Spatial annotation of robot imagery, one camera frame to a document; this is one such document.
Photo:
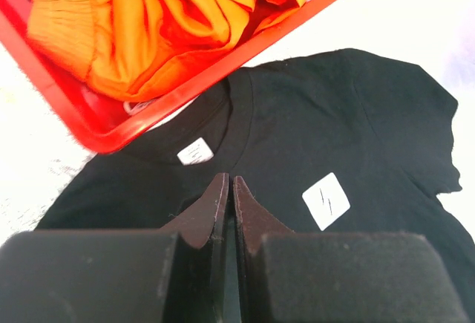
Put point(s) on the black t shirt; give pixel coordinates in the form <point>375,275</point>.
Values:
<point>345,141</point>

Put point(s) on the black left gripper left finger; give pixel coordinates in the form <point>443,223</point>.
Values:
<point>196,224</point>

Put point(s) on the red plastic tray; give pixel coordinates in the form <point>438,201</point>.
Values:
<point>101,124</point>

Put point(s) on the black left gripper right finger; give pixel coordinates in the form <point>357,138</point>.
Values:
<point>253,220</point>

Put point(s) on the orange t shirt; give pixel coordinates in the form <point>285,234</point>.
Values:
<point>136,50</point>

